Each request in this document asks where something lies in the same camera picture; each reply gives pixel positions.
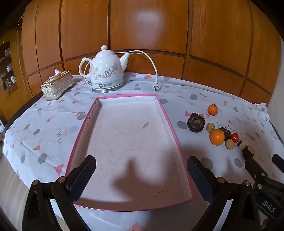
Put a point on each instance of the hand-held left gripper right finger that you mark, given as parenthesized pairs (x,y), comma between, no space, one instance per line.
(199,177)

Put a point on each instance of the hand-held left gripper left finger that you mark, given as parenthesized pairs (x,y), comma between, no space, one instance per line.
(82,177)

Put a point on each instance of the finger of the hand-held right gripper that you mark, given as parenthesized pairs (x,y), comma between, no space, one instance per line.
(251,165)
(279,162)

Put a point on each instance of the cut pale fruit piece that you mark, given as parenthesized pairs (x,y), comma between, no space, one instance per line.
(243,142)
(229,144)

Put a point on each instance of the red tomato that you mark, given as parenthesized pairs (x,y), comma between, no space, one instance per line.
(235,137)

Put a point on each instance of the large orange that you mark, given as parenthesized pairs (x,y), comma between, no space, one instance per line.
(217,137)

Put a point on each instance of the small yellow fruit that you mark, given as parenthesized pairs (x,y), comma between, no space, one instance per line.
(210,127)

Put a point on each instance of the large dark purple fruit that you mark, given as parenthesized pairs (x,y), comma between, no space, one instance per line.
(195,124)

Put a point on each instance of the pink shallow tray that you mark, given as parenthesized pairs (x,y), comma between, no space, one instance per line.
(133,144)

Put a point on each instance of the dark round fruit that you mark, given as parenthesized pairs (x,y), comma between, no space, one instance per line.
(227,134)

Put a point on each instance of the patterned white tablecloth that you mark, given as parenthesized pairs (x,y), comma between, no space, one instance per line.
(44,124)

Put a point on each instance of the small orange with stem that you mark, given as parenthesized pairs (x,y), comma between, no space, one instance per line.
(213,110)

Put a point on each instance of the electric kettle base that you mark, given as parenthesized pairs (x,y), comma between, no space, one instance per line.
(108,87)

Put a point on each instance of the silver embossed tissue box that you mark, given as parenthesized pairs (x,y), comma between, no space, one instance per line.
(56,85)

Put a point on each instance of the white floral ceramic kettle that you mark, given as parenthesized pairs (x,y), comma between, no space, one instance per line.
(106,68)

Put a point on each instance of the wooden display shelf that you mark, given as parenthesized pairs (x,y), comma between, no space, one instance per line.
(7,66)

